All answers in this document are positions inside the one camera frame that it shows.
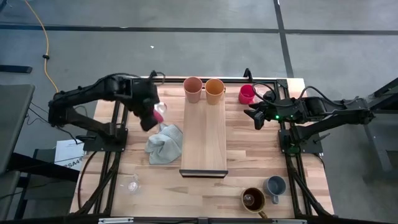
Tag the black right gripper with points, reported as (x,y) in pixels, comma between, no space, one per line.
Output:
(281,110)

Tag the black aluminium rig frame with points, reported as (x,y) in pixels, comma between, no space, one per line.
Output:
(233,80)

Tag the white printed booklet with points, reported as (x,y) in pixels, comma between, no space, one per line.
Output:
(68,154)

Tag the terracotta pink plastic cup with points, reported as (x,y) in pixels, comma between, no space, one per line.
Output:
(192,90)

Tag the red mug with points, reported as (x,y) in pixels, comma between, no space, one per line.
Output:
(246,93)

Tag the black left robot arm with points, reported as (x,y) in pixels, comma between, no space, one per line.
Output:
(87,91)

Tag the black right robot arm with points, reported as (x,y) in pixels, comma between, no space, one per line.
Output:
(335,116)

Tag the dark grey desk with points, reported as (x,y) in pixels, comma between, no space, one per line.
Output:
(12,118)

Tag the brown ceramic mug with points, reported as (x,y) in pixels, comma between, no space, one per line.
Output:
(254,199)

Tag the black floor bar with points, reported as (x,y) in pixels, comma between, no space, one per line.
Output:
(15,68)

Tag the grey waffle cloth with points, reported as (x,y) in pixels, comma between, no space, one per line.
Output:
(164,144)

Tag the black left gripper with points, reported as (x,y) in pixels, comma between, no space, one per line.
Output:
(143,93)

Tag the clear glass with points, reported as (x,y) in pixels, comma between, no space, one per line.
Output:
(131,185)

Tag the wooden shelf with black frame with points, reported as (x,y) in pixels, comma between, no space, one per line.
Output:
(204,137)

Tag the black desk foot beam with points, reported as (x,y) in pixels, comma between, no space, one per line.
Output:
(46,169)

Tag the orange plastic cup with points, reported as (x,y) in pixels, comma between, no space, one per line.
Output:
(214,91)

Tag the grey ceramic mug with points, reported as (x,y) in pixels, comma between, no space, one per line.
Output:
(275,186)

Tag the dark metal table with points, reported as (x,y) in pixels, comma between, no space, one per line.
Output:
(379,149)

